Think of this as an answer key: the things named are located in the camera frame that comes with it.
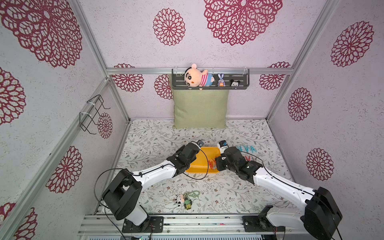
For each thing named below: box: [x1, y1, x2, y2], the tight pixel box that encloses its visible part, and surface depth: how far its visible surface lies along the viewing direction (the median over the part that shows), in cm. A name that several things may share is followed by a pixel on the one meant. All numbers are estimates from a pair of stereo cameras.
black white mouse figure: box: [230, 79, 241, 87], surface depth 94 cm
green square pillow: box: [172, 89, 229, 129], surface depth 102 cm
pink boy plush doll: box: [184, 63, 215, 91], surface depth 87 cm
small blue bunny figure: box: [217, 73, 226, 87], surface depth 93 cm
